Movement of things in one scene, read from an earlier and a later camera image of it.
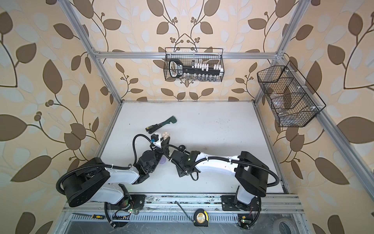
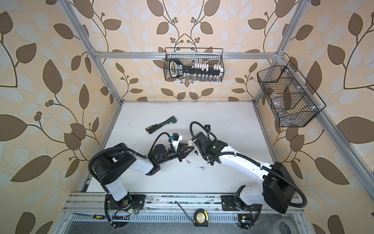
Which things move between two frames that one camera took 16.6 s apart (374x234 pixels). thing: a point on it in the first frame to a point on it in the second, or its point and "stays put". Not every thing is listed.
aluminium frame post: x=71 y=13 stays put
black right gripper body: x=180 y=171 to x=203 y=154
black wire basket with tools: x=200 y=65 stays put
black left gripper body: x=163 y=150 to x=177 y=151
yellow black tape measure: x=201 y=218 stays put
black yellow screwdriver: x=151 y=128 stays put
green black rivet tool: x=151 y=128 stays put
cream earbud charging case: x=165 y=134 to x=190 y=143
